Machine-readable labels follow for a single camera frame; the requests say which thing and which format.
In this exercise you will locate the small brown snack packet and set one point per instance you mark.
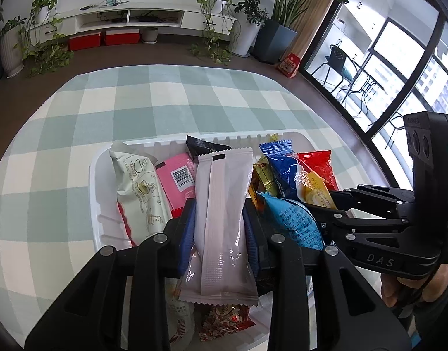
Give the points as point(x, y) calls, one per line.
point(224, 323)

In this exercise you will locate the person's right forearm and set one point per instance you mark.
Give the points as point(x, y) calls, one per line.
point(436, 321)

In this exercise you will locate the light blue snack bag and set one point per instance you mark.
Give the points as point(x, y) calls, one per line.
point(293, 223)

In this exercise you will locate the white television console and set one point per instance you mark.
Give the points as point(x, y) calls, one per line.
point(194, 17)

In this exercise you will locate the black balcony chair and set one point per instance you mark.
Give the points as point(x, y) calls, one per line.
point(337, 56)

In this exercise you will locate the wooden slat panel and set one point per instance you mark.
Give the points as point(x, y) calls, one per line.
point(315, 7)

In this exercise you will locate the large leafy plant in grey pot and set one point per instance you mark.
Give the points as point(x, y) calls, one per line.
point(275, 42)

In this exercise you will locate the blue yellow chips packet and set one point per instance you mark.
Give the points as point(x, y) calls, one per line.
point(282, 168)

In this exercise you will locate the white balcony cabinets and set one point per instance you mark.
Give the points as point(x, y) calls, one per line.
point(366, 3)

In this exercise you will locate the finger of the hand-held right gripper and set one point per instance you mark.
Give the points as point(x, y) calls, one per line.
point(348, 223)
point(374, 195)

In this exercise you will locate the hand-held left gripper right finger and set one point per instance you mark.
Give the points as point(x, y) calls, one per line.
point(250, 241)

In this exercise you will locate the black balcony table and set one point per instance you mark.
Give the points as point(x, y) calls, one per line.
point(366, 82)

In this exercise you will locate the red snack bag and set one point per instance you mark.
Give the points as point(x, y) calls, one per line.
point(319, 162)

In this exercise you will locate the trailing vine plant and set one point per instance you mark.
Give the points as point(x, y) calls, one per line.
point(45, 3)

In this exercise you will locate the small empty plant pot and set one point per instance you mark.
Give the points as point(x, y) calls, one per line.
point(149, 35)

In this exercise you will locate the white translucent snack packet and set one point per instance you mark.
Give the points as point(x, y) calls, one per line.
point(220, 208)

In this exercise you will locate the white plastic tray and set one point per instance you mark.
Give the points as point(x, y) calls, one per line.
point(107, 219)

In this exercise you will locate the trailing plant in white pot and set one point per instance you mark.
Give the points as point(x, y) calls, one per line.
point(218, 5)

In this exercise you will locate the plant in white ribbed pot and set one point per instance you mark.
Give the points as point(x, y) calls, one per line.
point(12, 55)

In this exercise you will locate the gold foil snack packet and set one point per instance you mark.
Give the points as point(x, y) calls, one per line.
point(264, 177)

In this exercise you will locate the bushy plant in tall white pot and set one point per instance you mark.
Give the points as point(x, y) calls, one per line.
point(246, 36)

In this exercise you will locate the black router box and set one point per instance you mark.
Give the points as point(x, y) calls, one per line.
point(148, 17)

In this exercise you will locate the black framed glass door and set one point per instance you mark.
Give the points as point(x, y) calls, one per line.
point(405, 80)

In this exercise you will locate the person's right hand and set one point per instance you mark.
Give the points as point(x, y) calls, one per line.
point(390, 290)

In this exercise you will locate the long black snack packet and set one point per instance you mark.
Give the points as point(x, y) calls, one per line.
point(204, 147)

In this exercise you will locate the white green printed packet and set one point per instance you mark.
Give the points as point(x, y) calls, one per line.
point(140, 190)

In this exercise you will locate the red paper bag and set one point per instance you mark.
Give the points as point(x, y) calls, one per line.
point(290, 65)

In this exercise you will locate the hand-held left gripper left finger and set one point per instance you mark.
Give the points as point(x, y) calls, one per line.
point(187, 234)

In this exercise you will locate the small red white packet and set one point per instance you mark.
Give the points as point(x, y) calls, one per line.
point(180, 321)

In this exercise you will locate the red storage box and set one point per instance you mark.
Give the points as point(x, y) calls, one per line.
point(85, 41)
point(121, 37)

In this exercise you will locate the pink snack packet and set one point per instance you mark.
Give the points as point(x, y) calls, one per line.
point(176, 179)

